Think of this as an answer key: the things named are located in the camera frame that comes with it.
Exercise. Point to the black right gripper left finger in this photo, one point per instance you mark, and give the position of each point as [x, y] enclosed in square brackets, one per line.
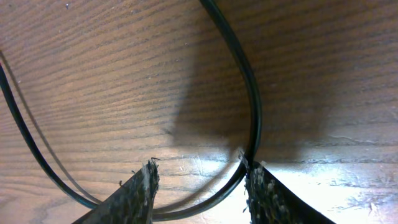
[132, 203]

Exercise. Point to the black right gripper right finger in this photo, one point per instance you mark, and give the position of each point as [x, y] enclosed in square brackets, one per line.
[271, 202]

